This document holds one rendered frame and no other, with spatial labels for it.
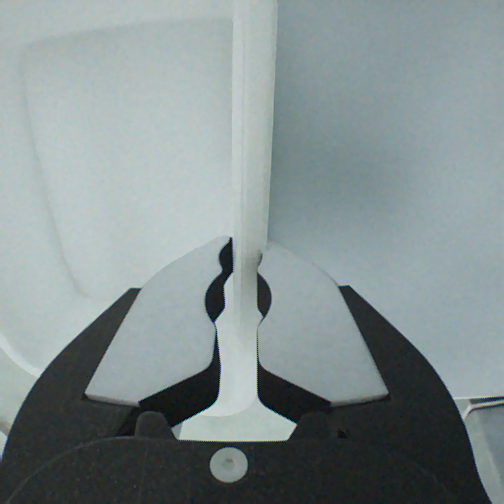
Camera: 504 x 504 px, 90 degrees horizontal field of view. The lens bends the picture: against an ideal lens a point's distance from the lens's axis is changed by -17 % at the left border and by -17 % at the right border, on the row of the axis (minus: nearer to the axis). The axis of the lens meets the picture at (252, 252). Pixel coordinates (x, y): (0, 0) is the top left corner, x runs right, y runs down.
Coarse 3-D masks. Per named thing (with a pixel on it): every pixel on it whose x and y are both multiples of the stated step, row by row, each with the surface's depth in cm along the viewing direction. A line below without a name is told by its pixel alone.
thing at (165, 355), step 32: (192, 256) 10; (224, 256) 11; (160, 288) 9; (192, 288) 9; (128, 320) 8; (160, 320) 8; (192, 320) 8; (128, 352) 7; (160, 352) 7; (192, 352) 7; (96, 384) 6; (128, 384) 6; (160, 384) 6; (192, 384) 6; (192, 416) 7
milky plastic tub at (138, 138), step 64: (0, 0) 7; (64, 0) 9; (128, 0) 10; (192, 0) 10; (256, 0) 7; (0, 64) 13; (64, 64) 14; (128, 64) 14; (192, 64) 14; (256, 64) 7; (0, 128) 14; (64, 128) 16; (128, 128) 16; (192, 128) 15; (256, 128) 8; (0, 192) 15; (64, 192) 18; (128, 192) 18; (192, 192) 17; (256, 192) 9; (0, 256) 15; (64, 256) 21; (128, 256) 20; (256, 256) 11; (0, 320) 16; (64, 320) 21; (256, 320) 12; (256, 384) 15
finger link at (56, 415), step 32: (96, 320) 8; (64, 352) 7; (96, 352) 7; (64, 384) 6; (32, 416) 5; (64, 416) 5; (96, 416) 5; (128, 416) 5; (32, 448) 4; (64, 448) 5; (0, 480) 4
